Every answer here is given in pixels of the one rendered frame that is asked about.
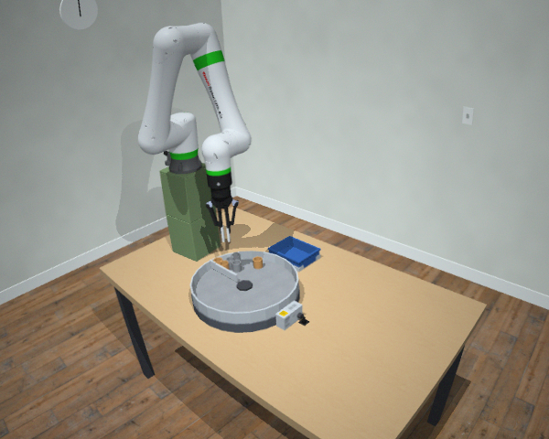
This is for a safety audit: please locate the blue open crate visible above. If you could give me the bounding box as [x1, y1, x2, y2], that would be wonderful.
[267, 236, 321, 272]

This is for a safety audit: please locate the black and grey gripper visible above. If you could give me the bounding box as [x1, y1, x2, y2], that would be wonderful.
[206, 186, 239, 242]

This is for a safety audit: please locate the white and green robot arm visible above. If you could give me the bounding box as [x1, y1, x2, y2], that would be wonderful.
[138, 23, 252, 189]

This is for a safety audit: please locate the grey round turntable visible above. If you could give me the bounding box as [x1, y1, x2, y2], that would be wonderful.
[190, 251, 309, 333]

